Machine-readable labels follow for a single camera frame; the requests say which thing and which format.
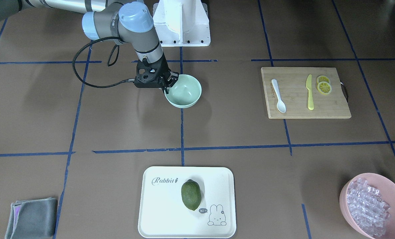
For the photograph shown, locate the clear ice cubes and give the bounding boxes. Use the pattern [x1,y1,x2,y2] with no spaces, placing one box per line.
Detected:
[346,178,391,238]

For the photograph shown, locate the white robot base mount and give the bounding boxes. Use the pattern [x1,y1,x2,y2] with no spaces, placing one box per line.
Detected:
[153,0,211,47]

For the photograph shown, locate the pink bowl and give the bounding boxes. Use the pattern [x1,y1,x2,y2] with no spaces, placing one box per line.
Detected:
[339,173,395,239]

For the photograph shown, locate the white plastic spoon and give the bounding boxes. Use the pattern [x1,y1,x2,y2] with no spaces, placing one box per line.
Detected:
[271,79,286,113]

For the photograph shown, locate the black braided cable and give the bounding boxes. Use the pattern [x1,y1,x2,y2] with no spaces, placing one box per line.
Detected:
[72,36,137,89]

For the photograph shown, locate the yellow plastic knife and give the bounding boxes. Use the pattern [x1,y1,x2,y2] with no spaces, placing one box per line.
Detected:
[305,74,314,111]

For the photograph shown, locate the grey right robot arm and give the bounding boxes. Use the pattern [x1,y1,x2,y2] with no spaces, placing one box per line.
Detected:
[0,0,179,94]

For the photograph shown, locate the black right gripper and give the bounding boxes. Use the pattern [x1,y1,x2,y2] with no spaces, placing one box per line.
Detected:
[134,53,179,94]

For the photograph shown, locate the bamboo cutting board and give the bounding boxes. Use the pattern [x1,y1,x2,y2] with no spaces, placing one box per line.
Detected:
[260,67,351,119]

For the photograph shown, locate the white rabbit tray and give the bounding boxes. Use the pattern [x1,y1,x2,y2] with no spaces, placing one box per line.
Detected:
[138,166,237,239]

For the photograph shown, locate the grey folded cloth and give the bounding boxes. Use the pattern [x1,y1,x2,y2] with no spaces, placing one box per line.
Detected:
[5,197,58,239]

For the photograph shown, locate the light green bowl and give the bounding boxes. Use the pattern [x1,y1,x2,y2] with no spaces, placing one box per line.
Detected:
[164,74,202,109]

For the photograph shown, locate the green avocado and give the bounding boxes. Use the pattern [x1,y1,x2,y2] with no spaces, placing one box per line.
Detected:
[181,179,202,211]

